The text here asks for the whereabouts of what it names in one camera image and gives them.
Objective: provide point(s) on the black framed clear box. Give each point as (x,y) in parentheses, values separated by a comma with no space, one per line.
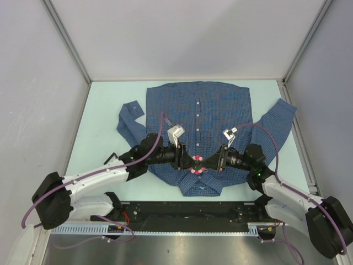
(111,158)

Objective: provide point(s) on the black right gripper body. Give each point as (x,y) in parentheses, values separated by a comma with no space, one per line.
(235,159)

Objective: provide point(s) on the right aluminium corner post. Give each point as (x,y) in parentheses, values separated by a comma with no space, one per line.
(323,11)

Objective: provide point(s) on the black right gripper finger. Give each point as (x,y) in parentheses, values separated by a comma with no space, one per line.
(215,157)
(210,165)

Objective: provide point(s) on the aluminium front frame rail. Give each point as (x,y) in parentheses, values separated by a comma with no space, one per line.
(53,213)

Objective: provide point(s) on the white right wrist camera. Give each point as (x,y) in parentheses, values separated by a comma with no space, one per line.
(230,135)

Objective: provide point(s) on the pink flower smiley brooch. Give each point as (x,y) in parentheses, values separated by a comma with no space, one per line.
(197,168)

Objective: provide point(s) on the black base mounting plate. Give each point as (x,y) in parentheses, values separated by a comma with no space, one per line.
(236,211)

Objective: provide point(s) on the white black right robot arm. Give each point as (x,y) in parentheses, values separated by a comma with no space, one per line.
(323,220)

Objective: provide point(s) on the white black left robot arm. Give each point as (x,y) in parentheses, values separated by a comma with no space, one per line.
(88,195)

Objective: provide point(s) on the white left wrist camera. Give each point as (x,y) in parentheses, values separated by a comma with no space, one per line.
(174,133)

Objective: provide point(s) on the slotted grey cable duct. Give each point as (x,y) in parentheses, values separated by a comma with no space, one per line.
(227,229)

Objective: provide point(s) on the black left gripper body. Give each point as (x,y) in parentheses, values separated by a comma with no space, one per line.
(166,155)

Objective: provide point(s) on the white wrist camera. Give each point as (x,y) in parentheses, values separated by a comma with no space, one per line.
(174,133)
(230,135)

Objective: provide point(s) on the aluminium corner post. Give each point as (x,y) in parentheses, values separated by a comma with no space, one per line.
(66,39)
(323,11)

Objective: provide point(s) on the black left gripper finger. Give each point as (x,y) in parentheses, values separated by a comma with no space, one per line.
(191,165)
(185,157)

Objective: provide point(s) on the blue plaid button shirt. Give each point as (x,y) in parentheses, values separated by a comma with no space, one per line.
(205,110)

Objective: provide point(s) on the left aluminium corner post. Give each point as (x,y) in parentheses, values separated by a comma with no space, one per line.
(66,39)

